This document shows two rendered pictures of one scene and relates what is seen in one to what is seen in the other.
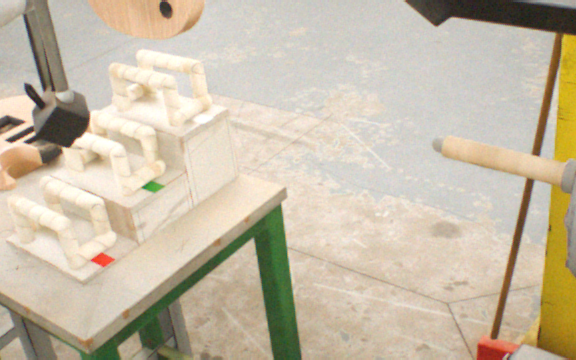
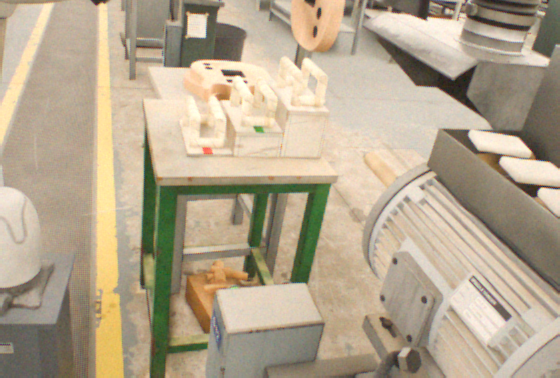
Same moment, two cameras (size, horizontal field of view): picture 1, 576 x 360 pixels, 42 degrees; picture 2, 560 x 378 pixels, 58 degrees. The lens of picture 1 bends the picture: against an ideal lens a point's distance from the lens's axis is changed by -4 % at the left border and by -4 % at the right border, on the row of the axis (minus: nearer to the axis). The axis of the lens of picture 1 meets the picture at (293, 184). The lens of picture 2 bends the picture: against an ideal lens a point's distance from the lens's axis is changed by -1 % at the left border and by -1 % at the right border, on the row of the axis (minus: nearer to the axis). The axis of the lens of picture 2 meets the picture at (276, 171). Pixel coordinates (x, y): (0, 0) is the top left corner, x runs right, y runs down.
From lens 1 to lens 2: 53 cm
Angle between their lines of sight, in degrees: 25
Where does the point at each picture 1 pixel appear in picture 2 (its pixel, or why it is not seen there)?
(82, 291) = (183, 158)
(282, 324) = (300, 260)
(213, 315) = not seen: hidden behind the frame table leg
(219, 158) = (310, 138)
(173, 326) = (269, 241)
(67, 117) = not seen: outside the picture
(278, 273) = (310, 226)
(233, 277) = (337, 247)
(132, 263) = (220, 161)
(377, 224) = not seen: hidden behind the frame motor
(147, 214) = (246, 142)
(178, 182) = (275, 136)
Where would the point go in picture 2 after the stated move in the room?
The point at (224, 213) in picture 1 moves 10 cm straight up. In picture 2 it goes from (291, 168) to (296, 140)
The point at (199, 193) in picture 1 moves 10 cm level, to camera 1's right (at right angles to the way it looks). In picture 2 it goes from (287, 151) to (313, 162)
